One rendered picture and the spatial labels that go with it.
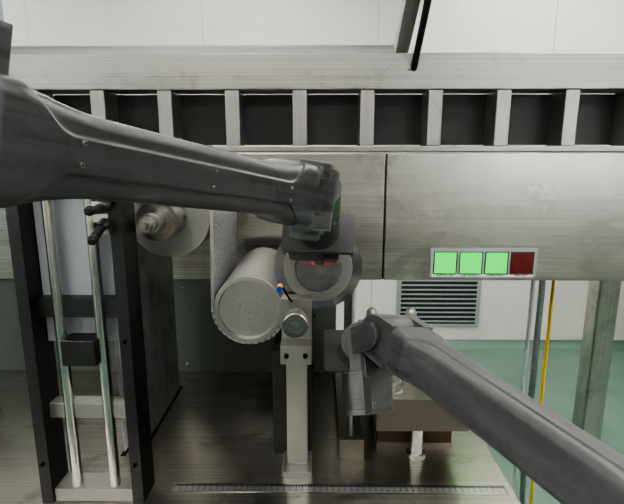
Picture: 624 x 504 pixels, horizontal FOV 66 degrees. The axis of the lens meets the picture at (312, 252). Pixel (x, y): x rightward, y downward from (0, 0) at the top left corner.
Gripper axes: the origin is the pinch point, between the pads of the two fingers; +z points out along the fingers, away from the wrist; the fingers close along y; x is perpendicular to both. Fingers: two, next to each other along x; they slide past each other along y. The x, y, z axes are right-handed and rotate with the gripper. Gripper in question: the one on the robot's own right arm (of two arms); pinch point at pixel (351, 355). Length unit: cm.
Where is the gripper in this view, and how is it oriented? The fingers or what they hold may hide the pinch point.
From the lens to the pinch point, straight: 88.3
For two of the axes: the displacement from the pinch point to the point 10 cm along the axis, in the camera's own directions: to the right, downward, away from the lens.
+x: 0.1, -9.5, 3.1
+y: 10.0, 0.1, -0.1
